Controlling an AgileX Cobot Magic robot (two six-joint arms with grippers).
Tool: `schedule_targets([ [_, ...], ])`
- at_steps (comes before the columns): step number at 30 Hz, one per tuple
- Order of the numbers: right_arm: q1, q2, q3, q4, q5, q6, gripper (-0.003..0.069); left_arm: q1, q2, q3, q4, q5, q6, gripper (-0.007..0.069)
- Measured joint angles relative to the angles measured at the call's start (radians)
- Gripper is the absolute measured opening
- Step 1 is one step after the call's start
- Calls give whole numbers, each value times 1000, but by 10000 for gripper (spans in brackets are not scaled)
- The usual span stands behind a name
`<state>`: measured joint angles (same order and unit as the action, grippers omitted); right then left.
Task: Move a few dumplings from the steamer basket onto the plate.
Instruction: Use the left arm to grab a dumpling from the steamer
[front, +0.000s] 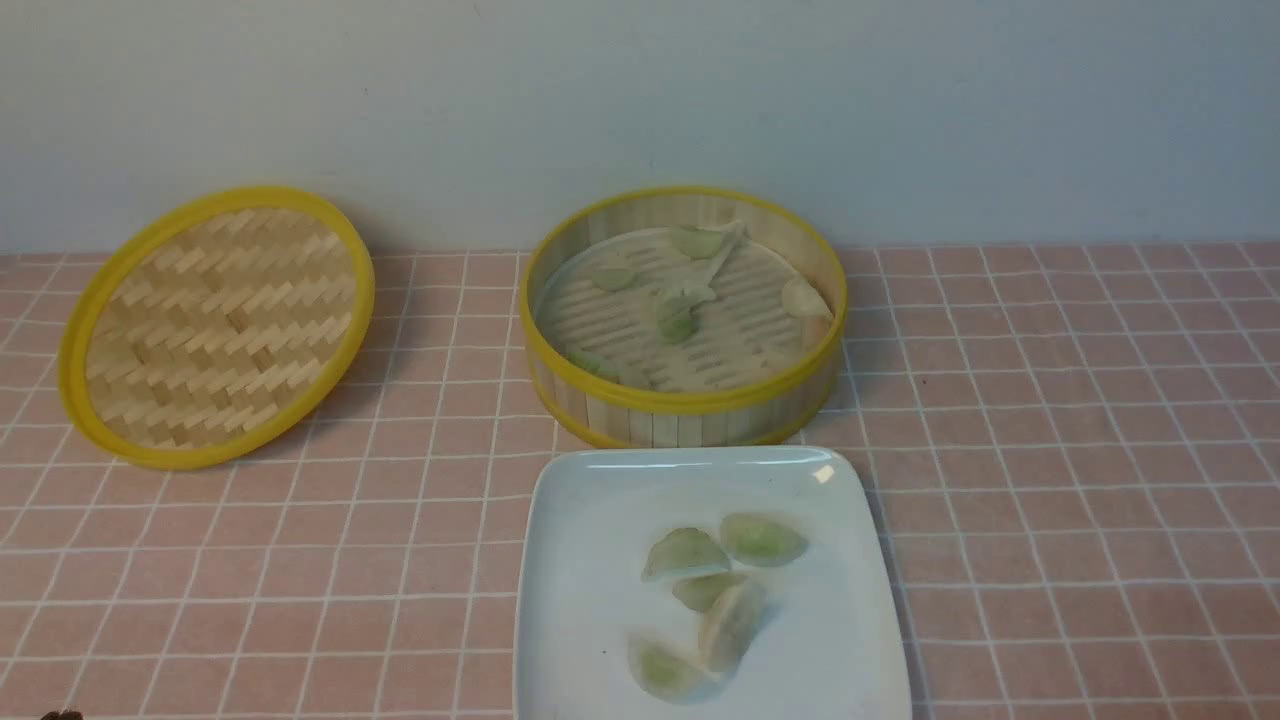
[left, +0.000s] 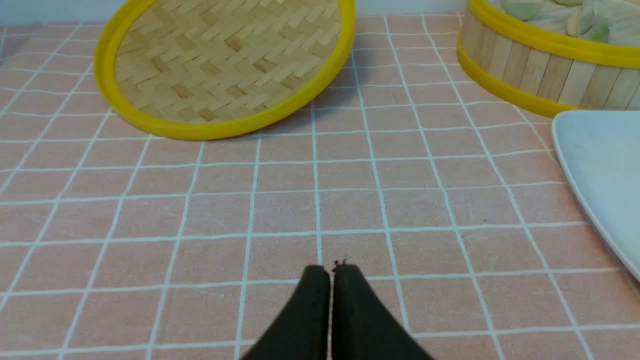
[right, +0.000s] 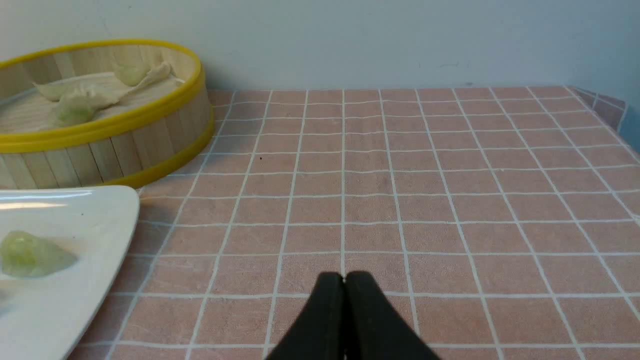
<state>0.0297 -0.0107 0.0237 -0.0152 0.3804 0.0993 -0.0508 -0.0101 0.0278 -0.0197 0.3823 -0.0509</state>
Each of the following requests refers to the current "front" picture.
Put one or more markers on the bamboo steamer basket yellow rim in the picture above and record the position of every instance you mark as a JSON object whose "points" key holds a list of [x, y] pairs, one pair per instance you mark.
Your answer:
{"points": [[611, 416]]}

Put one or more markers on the dumpling in steamer front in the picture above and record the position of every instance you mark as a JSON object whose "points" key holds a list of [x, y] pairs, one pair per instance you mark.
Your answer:
{"points": [[611, 370]]}

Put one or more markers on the bamboo steamer lid yellow rim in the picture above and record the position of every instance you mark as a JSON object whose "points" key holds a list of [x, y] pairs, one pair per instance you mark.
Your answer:
{"points": [[217, 328]]}

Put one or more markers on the pale dumpling on plate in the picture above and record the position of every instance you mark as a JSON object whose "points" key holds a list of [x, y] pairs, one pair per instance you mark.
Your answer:
{"points": [[729, 626]]}

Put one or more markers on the pink checkered tablecloth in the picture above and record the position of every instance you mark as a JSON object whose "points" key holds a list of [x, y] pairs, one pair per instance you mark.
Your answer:
{"points": [[1071, 453]]}

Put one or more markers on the white square plate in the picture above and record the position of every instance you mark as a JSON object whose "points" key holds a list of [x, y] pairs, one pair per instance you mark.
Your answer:
{"points": [[830, 643]]}

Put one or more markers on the dumpling in steamer top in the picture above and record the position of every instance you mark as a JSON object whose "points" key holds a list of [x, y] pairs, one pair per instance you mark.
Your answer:
{"points": [[698, 243]]}

